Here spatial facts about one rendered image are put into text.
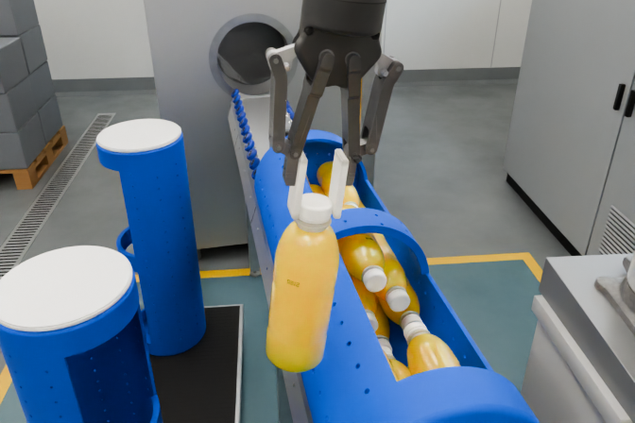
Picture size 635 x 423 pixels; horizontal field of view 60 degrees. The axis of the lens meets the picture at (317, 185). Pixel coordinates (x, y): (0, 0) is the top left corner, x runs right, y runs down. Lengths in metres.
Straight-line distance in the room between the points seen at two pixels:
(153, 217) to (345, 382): 1.31
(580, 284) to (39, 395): 1.10
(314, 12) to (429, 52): 5.44
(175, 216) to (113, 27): 3.96
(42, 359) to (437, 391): 0.79
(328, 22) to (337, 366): 0.48
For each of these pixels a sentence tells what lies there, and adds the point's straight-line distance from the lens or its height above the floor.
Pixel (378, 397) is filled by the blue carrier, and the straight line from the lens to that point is 0.73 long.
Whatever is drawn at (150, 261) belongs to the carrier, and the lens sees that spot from 2.06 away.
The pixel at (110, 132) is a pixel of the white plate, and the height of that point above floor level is 1.04.
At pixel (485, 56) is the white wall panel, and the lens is 6.13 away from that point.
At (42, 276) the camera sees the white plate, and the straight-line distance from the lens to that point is 1.32.
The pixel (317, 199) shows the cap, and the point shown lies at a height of 1.46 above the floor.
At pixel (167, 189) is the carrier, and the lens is 1.93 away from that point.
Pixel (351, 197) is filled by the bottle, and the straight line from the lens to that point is 1.28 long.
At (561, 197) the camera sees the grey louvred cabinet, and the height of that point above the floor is 0.28.
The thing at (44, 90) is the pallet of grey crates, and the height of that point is 0.49.
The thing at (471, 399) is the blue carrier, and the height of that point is 1.23.
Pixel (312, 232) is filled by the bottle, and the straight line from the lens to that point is 0.59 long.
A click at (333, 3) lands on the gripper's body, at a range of 0.49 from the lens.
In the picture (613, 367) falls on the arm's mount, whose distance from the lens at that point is 1.10.
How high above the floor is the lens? 1.75
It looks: 28 degrees down
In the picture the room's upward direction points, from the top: straight up
